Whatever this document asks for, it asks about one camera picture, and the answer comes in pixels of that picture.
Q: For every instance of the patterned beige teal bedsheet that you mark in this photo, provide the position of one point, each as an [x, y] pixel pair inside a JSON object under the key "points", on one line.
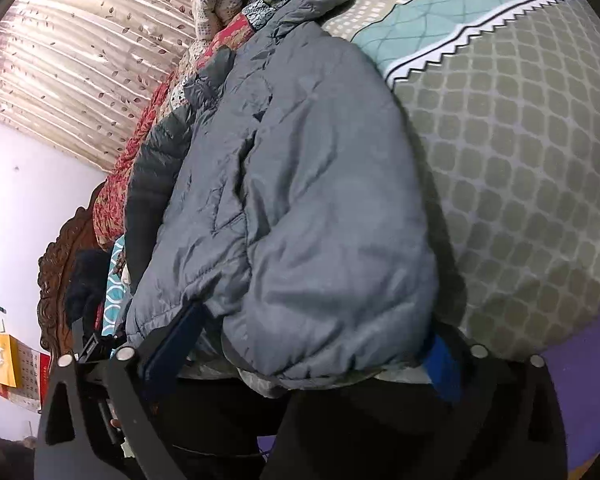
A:
{"points": [[504, 98]]}

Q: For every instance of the dark navy garment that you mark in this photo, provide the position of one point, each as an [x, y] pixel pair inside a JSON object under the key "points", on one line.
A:
{"points": [[86, 290]]}

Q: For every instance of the beige leaf print curtain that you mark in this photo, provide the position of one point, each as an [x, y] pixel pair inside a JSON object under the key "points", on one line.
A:
{"points": [[77, 74]]}

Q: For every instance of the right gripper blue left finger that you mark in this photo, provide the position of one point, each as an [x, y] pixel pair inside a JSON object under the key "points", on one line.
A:
{"points": [[164, 351]]}

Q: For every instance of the wall calendar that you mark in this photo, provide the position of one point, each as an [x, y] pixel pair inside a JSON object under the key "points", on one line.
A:
{"points": [[24, 374]]}

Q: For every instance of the grey puffer jacket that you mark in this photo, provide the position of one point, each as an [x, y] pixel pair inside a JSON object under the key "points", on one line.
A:
{"points": [[283, 200]]}

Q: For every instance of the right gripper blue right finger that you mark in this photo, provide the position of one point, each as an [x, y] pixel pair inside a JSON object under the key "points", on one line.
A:
{"points": [[443, 370]]}

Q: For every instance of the red floral patchwork quilt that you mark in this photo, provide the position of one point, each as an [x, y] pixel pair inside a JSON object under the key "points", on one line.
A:
{"points": [[109, 206]]}

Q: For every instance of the teal white patterned pillow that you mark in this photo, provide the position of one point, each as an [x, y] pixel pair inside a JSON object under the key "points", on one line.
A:
{"points": [[118, 283]]}

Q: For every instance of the carved wooden headboard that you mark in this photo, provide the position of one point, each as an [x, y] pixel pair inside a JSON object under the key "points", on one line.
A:
{"points": [[54, 271]]}

